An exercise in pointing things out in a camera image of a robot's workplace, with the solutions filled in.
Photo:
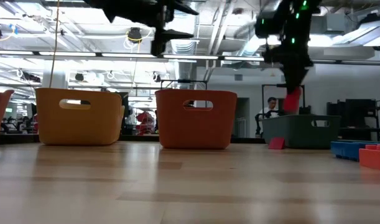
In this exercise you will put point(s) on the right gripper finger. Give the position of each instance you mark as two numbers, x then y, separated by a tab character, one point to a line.
295	77

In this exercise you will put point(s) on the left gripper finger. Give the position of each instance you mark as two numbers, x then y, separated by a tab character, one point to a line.
164	37
180	7

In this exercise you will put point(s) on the orange two-by-four block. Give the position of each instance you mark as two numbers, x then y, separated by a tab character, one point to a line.
374	160
291	102

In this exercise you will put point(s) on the large blue square plate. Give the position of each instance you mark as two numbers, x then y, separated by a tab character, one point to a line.
345	151

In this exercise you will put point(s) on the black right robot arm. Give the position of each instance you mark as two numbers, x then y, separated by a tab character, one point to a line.
301	25

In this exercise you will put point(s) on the person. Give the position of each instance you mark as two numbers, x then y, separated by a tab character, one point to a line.
272	102

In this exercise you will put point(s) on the dark teal plastic bin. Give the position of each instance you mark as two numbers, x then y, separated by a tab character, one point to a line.
301	133

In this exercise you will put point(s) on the flat red block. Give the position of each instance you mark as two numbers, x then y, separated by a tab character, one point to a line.
276	143

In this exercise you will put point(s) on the black equipment rack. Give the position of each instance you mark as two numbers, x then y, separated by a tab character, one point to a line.
357	112

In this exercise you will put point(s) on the black monitor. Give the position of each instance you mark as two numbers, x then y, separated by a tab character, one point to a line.
127	109

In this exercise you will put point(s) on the red background object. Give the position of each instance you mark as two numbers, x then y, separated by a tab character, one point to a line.
145	119

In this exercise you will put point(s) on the yellow plastic bin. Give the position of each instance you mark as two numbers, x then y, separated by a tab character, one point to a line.
77	127

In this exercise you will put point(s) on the black gantry frame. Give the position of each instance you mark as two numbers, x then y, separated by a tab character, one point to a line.
270	85

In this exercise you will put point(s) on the perforated silver ceiling duct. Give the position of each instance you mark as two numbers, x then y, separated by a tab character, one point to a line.
185	71

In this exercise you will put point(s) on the smooth silver ceiling duct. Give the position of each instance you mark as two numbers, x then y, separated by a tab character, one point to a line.
248	46

